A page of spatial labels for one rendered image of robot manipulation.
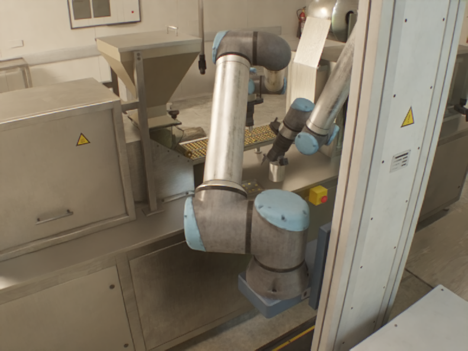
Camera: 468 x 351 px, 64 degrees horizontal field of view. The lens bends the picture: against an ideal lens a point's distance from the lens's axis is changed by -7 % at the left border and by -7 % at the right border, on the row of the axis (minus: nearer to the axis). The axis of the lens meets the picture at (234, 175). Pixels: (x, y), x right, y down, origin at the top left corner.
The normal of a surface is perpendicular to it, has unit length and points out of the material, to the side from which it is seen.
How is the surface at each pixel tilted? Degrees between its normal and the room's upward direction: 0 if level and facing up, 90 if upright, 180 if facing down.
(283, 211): 5
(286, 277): 70
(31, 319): 90
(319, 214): 90
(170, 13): 90
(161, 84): 114
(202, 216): 36
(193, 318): 90
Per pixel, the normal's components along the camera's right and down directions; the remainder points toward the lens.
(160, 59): 0.49, 0.72
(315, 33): -0.80, -0.04
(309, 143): -0.56, 0.46
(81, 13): 0.54, 0.39
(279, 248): -0.11, 0.47
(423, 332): 0.00, -0.88
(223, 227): -0.08, -0.10
